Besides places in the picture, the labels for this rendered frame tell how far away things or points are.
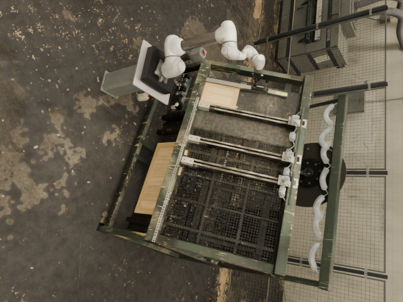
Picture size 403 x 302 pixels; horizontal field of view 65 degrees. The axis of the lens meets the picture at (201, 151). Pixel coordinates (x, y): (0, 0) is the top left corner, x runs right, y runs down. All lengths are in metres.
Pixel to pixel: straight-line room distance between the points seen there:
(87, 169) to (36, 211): 0.67
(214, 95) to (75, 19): 1.71
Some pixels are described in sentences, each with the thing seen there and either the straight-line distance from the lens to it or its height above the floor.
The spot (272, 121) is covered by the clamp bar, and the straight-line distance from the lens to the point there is 3.53.
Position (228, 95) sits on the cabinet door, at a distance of 3.71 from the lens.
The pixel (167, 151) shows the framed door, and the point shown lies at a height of 0.46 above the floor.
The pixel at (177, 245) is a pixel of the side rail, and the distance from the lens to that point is 3.09.
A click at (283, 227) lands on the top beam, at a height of 1.88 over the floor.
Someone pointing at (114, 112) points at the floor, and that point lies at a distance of 3.91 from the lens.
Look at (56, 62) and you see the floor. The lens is 3.64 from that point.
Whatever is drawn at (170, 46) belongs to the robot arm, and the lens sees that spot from 3.20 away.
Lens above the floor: 3.08
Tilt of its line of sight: 37 degrees down
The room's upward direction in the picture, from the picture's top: 87 degrees clockwise
